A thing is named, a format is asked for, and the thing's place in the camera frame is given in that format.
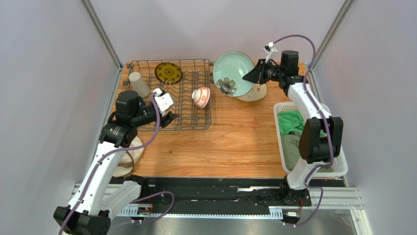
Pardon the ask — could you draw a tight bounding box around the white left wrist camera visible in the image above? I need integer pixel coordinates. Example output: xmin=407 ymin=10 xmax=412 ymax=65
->
xmin=153 ymin=88 xmax=175 ymax=116

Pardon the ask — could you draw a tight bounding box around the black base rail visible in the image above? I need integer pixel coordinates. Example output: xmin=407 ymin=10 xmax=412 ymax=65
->
xmin=88 ymin=176 xmax=326 ymax=216

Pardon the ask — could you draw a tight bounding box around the right aluminium frame post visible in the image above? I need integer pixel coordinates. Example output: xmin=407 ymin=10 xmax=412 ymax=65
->
xmin=311 ymin=0 xmax=355 ymax=70

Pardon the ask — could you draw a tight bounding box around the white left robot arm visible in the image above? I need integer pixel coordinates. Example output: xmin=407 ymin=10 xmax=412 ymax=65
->
xmin=53 ymin=89 xmax=178 ymax=235

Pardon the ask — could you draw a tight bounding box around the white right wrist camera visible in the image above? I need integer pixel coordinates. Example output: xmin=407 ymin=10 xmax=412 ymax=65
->
xmin=264 ymin=42 xmax=278 ymax=63

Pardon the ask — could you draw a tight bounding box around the grey wire dish rack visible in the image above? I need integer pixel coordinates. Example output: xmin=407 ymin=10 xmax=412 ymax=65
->
xmin=125 ymin=59 xmax=213 ymax=131

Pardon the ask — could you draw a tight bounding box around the light blue flower plate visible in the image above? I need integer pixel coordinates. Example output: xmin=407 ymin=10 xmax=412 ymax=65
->
xmin=213 ymin=51 xmax=255 ymax=97

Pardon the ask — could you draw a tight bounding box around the beige ceramic cup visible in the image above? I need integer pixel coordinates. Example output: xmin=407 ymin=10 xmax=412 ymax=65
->
xmin=128 ymin=71 xmax=150 ymax=97

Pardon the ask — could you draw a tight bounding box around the bright green cloth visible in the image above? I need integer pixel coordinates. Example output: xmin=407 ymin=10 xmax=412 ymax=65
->
xmin=277 ymin=110 xmax=326 ymax=137

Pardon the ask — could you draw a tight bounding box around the white red patterned bowl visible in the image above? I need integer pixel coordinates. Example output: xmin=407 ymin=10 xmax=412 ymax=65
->
xmin=191 ymin=87 xmax=211 ymax=109

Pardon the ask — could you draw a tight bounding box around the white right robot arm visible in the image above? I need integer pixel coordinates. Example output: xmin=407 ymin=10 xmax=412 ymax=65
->
xmin=243 ymin=50 xmax=344 ymax=205

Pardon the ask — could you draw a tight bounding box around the aluminium frame post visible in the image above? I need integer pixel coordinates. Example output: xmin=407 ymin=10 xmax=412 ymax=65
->
xmin=80 ymin=0 xmax=123 ymax=71
xmin=311 ymin=0 xmax=355 ymax=70

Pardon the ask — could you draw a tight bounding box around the olive green garment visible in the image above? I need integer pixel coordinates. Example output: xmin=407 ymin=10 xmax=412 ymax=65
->
xmin=280 ymin=133 xmax=335 ymax=173

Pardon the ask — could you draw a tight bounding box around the beige canvas bag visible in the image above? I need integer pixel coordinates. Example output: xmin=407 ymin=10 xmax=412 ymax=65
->
xmin=113 ymin=148 xmax=144 ymax=178

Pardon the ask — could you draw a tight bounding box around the beige bird pattern plate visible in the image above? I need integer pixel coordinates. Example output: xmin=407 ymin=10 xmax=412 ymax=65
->
xmin=237 ymin=84 xmax=267 ymax=102

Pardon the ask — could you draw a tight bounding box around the yellow black patterned plate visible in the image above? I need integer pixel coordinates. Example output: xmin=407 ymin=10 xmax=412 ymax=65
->
xmin=155 ymin=62 xmax=183 ymax=84

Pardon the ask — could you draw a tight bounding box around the white plastic basket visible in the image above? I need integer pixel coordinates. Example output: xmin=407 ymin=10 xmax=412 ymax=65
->
xmin=273 ymin=102 xmax=348 ymax=178

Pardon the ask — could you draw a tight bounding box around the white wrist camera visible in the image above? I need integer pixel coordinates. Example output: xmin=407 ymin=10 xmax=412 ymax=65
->
xmin=264 ymin=42 xmax=278 ymax=63
xmin=153 ymin=88 xmax=175 ymax=116

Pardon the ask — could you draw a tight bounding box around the left aluminium frame post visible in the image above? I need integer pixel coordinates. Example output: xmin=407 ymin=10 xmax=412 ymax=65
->
xmin=80 ymin=0 xmax=123 ymax=71

